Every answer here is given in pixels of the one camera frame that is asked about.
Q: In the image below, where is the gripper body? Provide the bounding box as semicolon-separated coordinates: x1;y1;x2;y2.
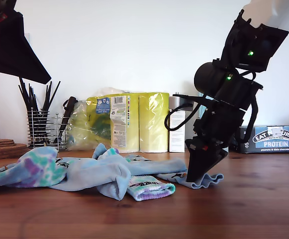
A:
185;106;246;154

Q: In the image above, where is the tie-dye sock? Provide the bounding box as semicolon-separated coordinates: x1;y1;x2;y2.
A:
100;147;177;203
0;147;69;192

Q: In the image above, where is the plain light blue sock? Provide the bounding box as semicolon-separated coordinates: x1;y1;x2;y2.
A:
57;143;125;175
51;161;132;202

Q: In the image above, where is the white carton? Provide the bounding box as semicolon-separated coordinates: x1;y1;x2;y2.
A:
168;109;187;153

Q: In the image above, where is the black chopstick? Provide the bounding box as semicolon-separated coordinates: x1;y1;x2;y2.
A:
18;77;38;114
41;84;52;113
18;85;35;113
28;83;35;111
43;80;62;114

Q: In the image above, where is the yellow kitchen roll pack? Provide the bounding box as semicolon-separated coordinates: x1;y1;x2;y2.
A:
86;87;171;154

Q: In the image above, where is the black Eat Natural box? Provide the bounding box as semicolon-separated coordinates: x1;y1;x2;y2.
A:
236;124;289;154

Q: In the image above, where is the clear bag with green contents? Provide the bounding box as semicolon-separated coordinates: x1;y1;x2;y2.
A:
66;100;114;151

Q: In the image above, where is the thick black sleeved cable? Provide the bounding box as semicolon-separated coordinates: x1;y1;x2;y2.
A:
240;84;260;144

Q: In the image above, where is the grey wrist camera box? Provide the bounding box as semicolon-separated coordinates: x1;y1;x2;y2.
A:
172;94;195;112

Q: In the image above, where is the thin black cable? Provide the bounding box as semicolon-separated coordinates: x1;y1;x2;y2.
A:
164;101;202;131

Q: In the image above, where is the dark brown handled utensil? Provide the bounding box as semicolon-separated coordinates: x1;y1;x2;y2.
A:
58;97;79;146

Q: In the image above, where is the chrome wire utensil rack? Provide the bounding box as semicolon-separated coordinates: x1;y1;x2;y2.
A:
26;111;69;152

